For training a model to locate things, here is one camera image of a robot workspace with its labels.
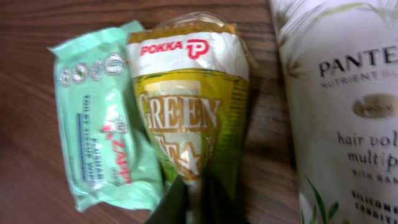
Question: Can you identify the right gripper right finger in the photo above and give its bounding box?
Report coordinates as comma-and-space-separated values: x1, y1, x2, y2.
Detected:
201, 170, 249, 224

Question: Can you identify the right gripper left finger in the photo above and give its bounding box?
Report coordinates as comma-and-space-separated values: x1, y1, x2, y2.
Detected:
144, 176, 188, 224

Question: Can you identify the teal snack packet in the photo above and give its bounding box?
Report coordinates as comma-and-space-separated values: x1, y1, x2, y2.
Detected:
50, 21, 164, 212

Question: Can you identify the green drink carton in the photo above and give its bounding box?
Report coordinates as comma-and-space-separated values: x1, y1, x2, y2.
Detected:
126, 11, 259, 200

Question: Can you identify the white cosmetic tube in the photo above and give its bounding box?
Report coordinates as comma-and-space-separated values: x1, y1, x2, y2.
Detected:
270, 0, 397, 224

